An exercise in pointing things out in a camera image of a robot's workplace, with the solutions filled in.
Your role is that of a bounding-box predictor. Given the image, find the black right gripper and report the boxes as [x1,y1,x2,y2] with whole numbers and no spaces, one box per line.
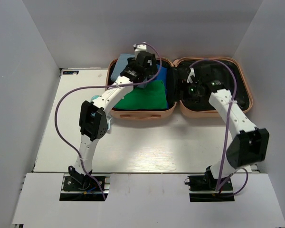
[171,78,201,104]

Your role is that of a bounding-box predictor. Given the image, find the blue zip jacket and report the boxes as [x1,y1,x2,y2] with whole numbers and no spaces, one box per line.
[133,63,170,107]

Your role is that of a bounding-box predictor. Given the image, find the grey-blue cloth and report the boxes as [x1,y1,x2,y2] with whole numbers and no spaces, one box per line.
[110,54,147,84]

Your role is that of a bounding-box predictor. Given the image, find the pink suitcase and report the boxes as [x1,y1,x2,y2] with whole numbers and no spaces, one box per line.
[110,57,253,120]

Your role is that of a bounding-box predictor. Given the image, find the green t-shirt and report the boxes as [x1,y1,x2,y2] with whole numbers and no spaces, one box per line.
[114,80,168,111]

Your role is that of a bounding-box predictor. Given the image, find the teal white cat-ear headphones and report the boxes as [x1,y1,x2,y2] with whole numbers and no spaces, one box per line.
[90,94,113,133]

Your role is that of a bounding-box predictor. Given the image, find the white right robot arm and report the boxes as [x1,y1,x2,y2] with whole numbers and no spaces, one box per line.
[182,61,269,190]

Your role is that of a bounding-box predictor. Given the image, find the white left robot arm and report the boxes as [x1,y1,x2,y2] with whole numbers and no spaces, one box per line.
[68,51,157,190]

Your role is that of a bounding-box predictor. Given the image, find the small dark label sticker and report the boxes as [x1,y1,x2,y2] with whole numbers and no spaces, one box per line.
[62,70,79,75]

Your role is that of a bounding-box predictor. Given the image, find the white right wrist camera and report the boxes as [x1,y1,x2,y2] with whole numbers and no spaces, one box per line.
[187,68,195,84]

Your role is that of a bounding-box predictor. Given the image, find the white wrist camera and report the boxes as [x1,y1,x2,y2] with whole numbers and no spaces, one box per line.
[187,68,195,84]
[133,43,147,58]

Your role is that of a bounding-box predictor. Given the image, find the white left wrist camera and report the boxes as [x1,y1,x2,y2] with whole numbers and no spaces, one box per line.
[133,43,147,58]

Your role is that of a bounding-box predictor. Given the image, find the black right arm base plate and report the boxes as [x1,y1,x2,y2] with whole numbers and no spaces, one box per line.
[184,175,235,203]

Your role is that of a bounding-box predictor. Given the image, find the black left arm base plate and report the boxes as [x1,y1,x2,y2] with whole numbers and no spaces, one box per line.
[59,175,105,202]

